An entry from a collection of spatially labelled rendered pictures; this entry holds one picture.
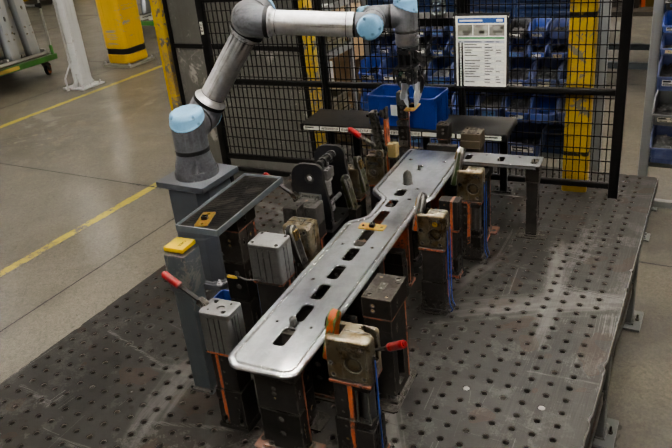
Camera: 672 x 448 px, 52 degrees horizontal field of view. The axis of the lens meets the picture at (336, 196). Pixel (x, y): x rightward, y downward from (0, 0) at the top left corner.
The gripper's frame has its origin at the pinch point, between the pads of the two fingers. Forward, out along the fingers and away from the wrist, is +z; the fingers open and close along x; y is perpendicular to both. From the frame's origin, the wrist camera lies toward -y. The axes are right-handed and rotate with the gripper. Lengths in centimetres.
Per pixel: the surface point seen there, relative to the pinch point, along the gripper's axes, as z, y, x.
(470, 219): 41.1, 2.5, 20.0
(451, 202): 28.0, 16.7, 17.1
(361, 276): 27, 69, 5
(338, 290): 26, 77, 2
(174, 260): 14, 93, -36
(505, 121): 24, -53, 22
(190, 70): 42, -181, -219
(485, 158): 27.1, -20.0, 20.7
